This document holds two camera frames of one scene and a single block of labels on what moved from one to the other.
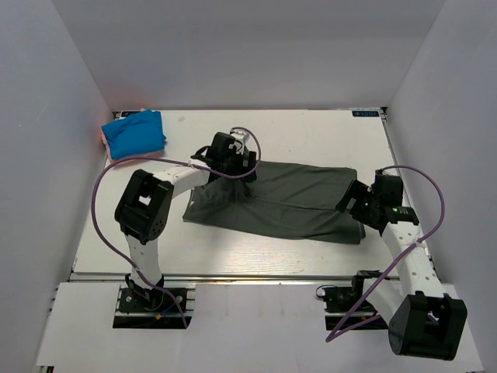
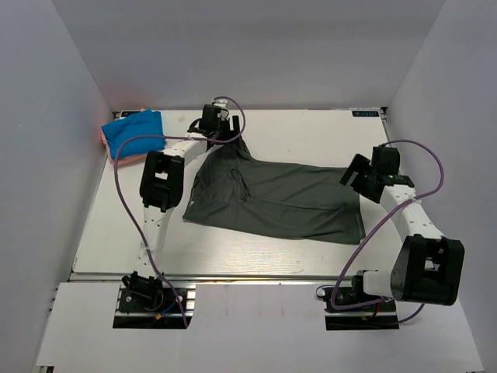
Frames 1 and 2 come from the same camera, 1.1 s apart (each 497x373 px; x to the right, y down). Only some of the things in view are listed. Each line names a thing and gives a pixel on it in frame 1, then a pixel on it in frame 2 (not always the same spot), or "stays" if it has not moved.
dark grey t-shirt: [291, 200] stays
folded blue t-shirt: [140, 133] stays
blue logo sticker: [365, 113] stays
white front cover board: [267, 327] stays
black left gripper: [243, 169] → [234, 133]
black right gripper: [359, 190] → [360, 164]
